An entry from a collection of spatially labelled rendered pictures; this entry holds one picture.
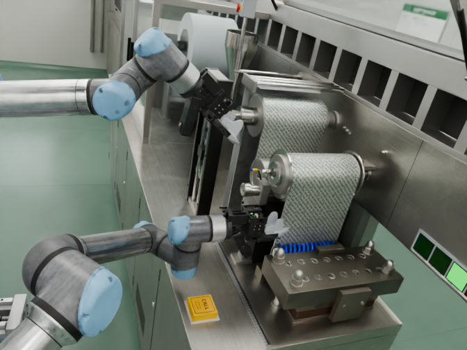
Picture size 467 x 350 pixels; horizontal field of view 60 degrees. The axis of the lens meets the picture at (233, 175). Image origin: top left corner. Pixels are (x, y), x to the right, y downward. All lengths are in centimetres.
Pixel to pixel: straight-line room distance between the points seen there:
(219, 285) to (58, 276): 58
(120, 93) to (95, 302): 40
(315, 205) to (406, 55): 51
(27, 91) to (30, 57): 572
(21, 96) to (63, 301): 41
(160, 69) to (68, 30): 560
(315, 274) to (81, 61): 579
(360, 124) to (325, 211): 33
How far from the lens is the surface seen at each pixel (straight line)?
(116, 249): 106
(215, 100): 101
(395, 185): 130
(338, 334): 127
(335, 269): 127
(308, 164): 119
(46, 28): 654
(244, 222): 114
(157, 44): 94
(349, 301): 124
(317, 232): 132
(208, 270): 133
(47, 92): 91
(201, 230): 109
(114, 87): 84
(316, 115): 141
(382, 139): 134
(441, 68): 122
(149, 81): 97
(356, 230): 145
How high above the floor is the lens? 176
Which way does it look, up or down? 27 degrees down
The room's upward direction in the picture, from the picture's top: 11 degrees clockwise
